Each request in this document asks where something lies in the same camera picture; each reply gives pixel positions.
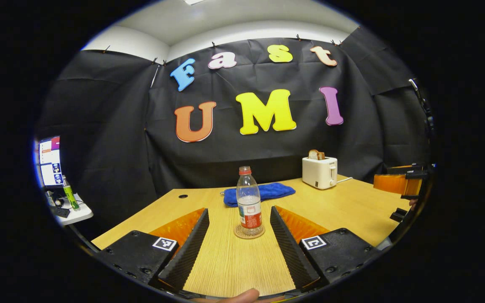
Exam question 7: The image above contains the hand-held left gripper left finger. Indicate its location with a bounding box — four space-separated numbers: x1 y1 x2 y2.
95 207 210 294

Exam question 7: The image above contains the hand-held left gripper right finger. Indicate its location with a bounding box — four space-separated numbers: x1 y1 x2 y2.
269 205 381 294

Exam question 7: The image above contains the round cork coaster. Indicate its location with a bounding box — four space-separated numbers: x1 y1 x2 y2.
234 225 266 240

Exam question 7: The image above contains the clear plastic water bottle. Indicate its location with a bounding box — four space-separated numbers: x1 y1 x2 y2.
236 166 264 236

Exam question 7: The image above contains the green bottle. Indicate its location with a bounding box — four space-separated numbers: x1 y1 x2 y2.
62 175 80 211

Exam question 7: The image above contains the blue towel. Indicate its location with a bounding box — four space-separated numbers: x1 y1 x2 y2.
222 182 296 207

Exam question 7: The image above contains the white toaster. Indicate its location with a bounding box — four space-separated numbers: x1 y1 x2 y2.
302 157 338 190

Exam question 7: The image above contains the black backdrop cloth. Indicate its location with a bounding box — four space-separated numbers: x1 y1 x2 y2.
36 26 432 228

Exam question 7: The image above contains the white side table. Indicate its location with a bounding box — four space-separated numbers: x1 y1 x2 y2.
43 191 94 226

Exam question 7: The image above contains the computer monitor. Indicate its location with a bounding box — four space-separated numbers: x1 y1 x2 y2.
37 136 64 188

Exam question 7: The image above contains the black camera stand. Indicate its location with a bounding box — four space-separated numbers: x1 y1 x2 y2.
409 78 436 135

